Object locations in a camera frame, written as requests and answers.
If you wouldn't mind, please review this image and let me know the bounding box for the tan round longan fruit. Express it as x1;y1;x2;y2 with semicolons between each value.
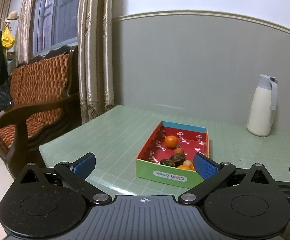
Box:
183;160;192;167

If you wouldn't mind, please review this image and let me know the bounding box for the orange tangerine front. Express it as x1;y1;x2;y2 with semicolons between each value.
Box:
178;165;191;170

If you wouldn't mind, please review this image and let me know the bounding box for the dark rotten fruit front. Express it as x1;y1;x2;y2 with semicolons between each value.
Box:
170;153;186;167

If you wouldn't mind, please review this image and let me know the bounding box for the dark rotten fruit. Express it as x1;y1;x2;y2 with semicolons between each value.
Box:
160;159;176;167
170;153;186;167

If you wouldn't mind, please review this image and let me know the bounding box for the red-orange carrot piece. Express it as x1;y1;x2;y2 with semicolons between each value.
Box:
174;147;185;154

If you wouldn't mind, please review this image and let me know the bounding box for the orange tangerine back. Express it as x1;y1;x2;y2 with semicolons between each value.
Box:
165;135;179;149

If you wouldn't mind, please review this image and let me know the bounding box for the dark rotten fruit back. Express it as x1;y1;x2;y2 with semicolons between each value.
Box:
160;159;176;167

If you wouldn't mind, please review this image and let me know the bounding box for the colourful cardboard box tray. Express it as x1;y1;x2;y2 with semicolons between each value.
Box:
136;121;210;189

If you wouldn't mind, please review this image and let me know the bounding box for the green grid tablecloth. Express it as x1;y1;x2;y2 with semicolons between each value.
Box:
39;106;290;196

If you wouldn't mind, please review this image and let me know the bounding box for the cream thermos jug grey lid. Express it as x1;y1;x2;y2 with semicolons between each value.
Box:
246;74;278;137

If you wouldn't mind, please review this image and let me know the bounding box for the wooden sofa orange cushion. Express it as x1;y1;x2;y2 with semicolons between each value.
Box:
0;46;82;178

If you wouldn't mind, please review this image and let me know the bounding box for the yellow bag hanging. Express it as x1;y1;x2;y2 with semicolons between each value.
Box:
1;25;16;49

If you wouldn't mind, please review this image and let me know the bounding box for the straw hat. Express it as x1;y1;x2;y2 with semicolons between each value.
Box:
4;11;19;23

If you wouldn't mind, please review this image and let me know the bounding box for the beige satin curtain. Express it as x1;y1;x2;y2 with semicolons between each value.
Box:
16;0;115;123

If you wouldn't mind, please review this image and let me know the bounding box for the window with dark frame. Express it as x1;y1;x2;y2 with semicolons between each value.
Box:
32;0;79;55

